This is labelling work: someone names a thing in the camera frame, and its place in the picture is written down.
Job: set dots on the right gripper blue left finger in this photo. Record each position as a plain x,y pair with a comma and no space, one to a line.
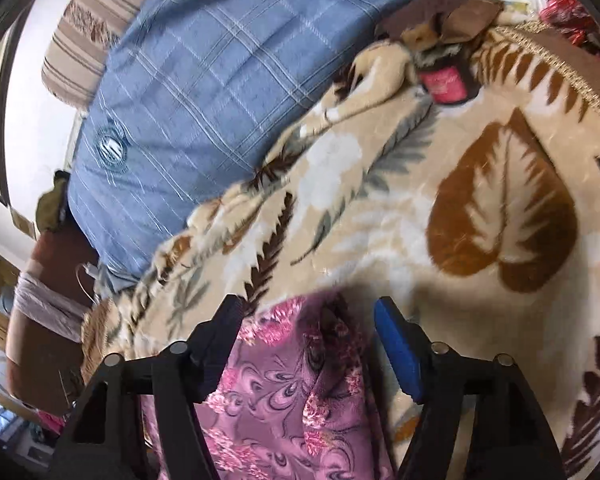
210,345

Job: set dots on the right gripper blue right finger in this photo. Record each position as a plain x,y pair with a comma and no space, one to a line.
407,348

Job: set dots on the purple floral shirt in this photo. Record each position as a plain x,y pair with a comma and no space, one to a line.
294,400

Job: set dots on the beige leaf pattern blanket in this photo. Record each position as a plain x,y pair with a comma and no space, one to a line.
480,221

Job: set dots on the brown headboard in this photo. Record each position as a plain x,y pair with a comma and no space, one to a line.
43,342

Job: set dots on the white lace cloth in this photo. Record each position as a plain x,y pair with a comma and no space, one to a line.
58,313

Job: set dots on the olive green cloth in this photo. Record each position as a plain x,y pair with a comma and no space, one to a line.
51,209

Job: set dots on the blue plaid quilt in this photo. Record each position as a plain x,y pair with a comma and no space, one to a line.
194,94

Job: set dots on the brown plush toy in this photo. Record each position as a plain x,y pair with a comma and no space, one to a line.
441,36

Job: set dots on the striped beige pillow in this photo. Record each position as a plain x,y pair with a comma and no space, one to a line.
76,57

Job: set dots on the red shiny bag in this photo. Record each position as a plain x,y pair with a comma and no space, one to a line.
570,18

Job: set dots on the small wall plaque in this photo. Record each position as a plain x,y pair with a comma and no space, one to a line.
23,224

